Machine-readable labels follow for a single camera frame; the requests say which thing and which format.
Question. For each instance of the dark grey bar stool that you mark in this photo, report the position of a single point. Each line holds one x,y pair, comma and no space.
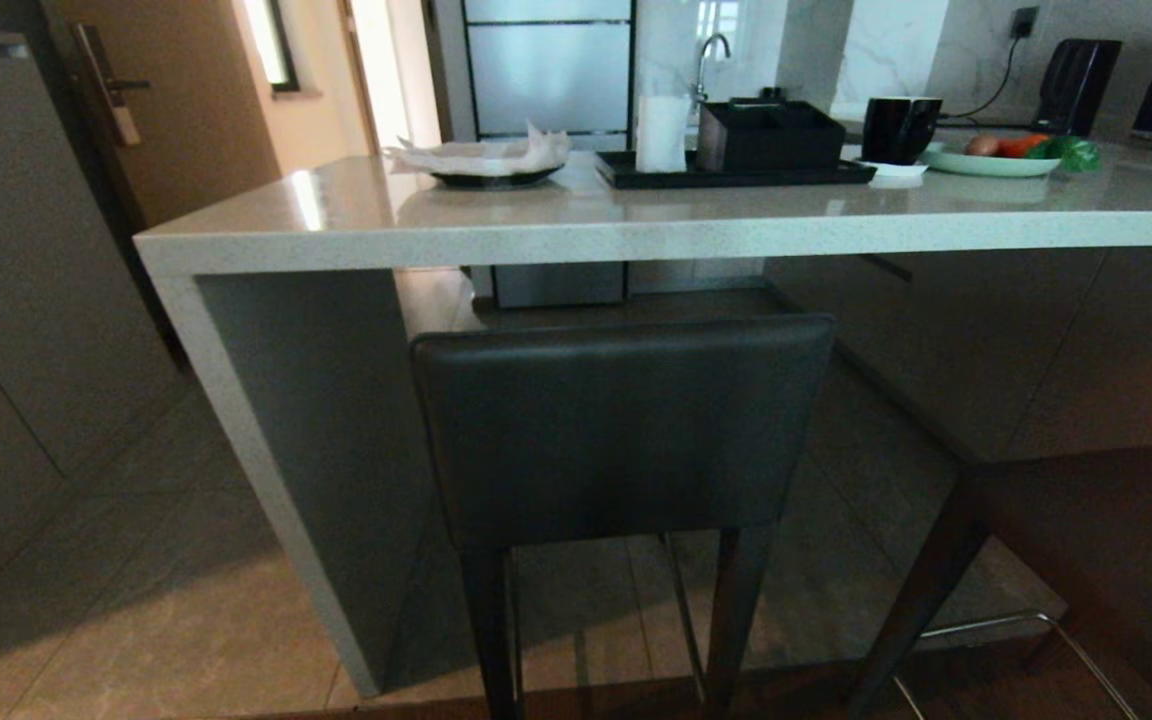
616,430

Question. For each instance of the green leafy vegetable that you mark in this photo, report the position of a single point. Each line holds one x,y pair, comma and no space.
1071,153

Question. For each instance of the black mug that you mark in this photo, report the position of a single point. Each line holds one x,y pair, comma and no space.
898,130

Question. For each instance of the orange carrot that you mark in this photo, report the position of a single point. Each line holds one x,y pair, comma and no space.
1021,146

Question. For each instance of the brown egg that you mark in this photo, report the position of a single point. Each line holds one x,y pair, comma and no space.
982,145

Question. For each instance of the small white saucer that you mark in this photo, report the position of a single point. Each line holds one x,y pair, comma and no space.
894,170

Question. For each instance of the brown wooden door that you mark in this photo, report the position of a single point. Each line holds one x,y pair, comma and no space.
171,100

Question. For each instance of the dark brown bar stool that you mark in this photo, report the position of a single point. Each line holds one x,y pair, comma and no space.
1116,540

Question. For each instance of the crumpled white paper napkin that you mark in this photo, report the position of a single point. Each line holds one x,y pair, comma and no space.
481,155

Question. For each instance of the black rectangular tray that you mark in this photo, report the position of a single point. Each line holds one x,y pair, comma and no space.
736,172

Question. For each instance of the black round plate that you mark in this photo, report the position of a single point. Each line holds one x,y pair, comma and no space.
496,179

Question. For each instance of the frosted glass sliding door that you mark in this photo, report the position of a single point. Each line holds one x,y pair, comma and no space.
548,75

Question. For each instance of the pale green plate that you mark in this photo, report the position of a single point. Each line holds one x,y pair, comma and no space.
991,163

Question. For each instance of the black wall socket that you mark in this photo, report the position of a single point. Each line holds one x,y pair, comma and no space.
1024,21

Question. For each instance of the white stone kitchen counter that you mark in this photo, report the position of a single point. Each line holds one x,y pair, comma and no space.
576,215

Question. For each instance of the black electric kettle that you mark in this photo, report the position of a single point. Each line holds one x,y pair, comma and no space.
1076,87

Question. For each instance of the black open box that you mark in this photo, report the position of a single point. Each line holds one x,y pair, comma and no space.
771,135

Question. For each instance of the chrome kitchen faucet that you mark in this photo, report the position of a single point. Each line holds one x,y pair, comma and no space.
708,62

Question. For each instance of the grey tall cabinet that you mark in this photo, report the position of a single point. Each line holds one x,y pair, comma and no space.
26,300

